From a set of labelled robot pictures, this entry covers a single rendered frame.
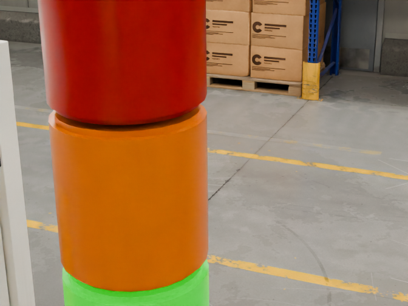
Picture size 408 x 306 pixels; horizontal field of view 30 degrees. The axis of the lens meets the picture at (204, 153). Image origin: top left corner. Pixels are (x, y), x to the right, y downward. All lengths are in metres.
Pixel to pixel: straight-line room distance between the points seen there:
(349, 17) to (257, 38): 1.43
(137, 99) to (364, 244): 4.92
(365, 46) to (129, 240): 9.05
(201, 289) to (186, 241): 0.02
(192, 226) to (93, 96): 0.05
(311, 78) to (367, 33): 1.42
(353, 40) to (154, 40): 9.08
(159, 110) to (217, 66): 8.28
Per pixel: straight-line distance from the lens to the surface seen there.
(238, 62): 8.40
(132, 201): 0.23
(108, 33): 0.21
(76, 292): 0.25
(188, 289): 0.25
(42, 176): 6.28
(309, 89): 8.08
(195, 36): 0.22
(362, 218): 5.48
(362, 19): 9.21
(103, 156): 0.22
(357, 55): 9.31
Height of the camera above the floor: 2.34
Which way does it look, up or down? 21 degrees down
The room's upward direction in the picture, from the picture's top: 1 degrees counter-clockwise
